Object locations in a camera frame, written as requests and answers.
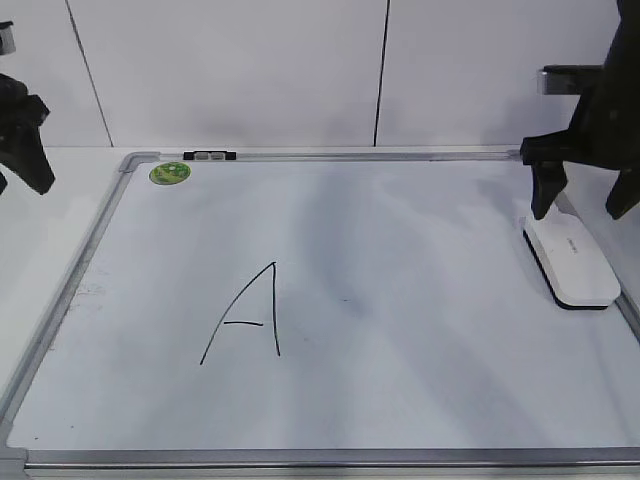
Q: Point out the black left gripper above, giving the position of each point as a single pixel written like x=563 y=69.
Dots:
x=22 y=152

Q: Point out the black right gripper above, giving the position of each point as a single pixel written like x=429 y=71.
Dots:
x=603 y=131

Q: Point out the white whiteboard eraser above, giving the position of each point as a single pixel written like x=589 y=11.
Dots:
x=577 y=272

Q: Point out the round green sticker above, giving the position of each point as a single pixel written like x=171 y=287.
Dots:
x=169 y=173

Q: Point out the black marker clip holder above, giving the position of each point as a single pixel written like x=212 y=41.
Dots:
x=209 y=155

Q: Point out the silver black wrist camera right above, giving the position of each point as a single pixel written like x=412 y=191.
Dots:
x=560 y=79

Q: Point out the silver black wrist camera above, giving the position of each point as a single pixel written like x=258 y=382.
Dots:
x=7 y=43
x=560 y=79

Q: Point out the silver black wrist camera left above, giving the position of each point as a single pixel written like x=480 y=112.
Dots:
x=7 y=43

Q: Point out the white board with grey frame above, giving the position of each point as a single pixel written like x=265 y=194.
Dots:
x=325 y=315

